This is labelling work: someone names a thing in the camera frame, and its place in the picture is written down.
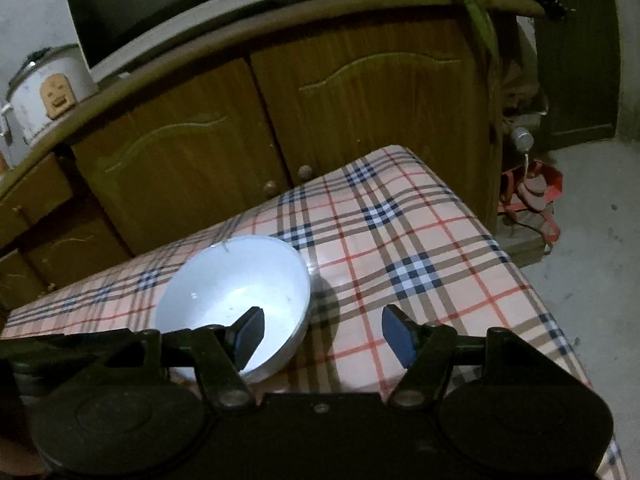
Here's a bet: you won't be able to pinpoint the deep white bowl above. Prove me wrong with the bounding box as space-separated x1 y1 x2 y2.
154 235 312 385

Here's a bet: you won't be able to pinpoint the wooden cabinet with arched doors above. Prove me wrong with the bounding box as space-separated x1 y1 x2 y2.
65 0 546 261

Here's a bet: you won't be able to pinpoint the white rice cooker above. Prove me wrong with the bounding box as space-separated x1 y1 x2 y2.
0 44 100 148

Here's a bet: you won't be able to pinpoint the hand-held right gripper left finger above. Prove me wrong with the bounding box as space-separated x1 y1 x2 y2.
141 306 265 409

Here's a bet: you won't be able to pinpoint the dark green door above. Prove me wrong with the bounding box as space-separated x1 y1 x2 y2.
522 0 621 153

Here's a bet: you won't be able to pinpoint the plaid tablecloth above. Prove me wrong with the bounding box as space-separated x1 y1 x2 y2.
0 145 628 480

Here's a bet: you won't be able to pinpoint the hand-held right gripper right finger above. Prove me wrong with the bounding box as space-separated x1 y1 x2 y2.
381 305 544 409

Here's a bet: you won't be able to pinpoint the green vegetable stalks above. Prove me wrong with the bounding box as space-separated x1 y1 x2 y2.
410 0 498 61

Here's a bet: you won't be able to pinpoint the white microwave oven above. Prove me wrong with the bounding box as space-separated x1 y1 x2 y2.
65 0 328 83

